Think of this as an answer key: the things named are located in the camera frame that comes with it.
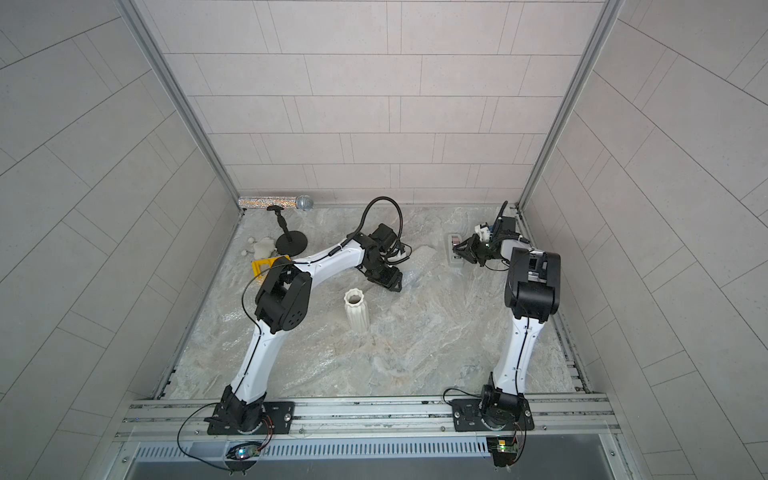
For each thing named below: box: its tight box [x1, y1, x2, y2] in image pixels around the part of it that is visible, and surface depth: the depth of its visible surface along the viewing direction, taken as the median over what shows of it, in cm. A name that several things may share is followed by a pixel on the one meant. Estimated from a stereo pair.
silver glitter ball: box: [296, 194, 314, 211], surface depth 90 cm
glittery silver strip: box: [238, 196, 297, 209], surface depth 90 cm
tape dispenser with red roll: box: [447, 233, 463, 263], surface depth 101 cm
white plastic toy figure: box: [253, 237, 276, 259], surface depth 103 cm
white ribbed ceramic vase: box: [344, 288, 370, 333], surface depth 77 cm
